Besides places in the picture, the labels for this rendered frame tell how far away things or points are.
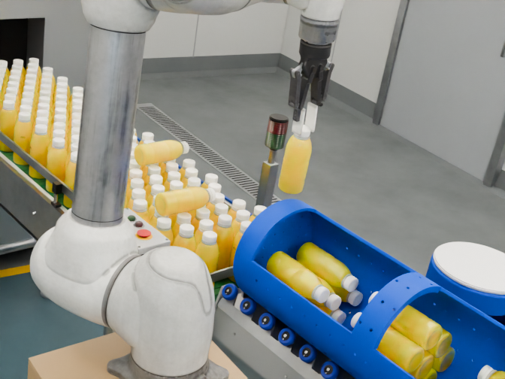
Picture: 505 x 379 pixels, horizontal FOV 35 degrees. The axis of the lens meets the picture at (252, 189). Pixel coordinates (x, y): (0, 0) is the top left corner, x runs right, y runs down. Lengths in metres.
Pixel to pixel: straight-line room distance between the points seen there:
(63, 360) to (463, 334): 0.91
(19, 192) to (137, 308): 1.38
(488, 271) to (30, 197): 1.47
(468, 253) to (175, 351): 1.20
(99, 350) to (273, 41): 5.96
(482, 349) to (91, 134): 1.02
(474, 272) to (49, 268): 1.26
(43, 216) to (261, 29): 4.91
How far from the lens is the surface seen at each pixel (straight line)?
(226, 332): 2.16
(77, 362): 1.69
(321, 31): 1.88
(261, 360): 2.08
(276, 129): 2.55
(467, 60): 5.95
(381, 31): 6.58
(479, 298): 2.33
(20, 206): 2.84
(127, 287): 1.52
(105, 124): 1.48
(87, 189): 1.53
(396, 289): 1.80
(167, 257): 1.50
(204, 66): 7.09
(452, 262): 2.40
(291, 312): 1.93
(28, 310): 3.71
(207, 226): 2.21
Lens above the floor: 2.11
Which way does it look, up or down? 25 degrees down
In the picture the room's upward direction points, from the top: 10 degrees clockwise
